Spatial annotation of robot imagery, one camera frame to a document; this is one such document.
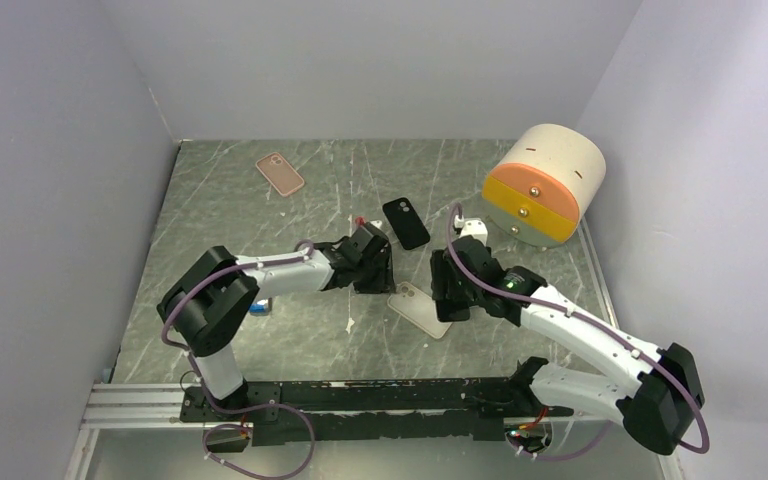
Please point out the black phone case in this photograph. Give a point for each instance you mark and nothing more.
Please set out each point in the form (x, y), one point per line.
(406, 224)

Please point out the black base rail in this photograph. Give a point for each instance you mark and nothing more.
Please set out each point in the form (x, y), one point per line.
(482, 408)

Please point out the round drawer cabinet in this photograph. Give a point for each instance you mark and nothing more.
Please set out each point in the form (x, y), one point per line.
(542, 187)

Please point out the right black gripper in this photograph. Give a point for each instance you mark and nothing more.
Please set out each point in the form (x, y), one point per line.
(441, 268)

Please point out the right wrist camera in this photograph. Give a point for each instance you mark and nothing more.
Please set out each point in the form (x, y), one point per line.
(471, 227)

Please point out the beige phone case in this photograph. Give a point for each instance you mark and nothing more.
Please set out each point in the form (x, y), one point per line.
(418, 308)

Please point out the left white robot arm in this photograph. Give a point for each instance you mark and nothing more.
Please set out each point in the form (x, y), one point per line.
(203, 311)

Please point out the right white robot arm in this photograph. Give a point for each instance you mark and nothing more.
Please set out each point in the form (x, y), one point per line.
(653, 393)

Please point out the pink phone case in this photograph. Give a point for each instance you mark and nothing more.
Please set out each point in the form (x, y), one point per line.
(280, 174)

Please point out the blue grey small cylinder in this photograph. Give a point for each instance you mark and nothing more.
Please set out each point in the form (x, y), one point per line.
(261, 307)

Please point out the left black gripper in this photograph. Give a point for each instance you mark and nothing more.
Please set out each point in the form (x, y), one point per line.
(384, 281)

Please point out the aluminium frame rail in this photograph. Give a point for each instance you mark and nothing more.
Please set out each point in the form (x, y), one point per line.
(133, 407)

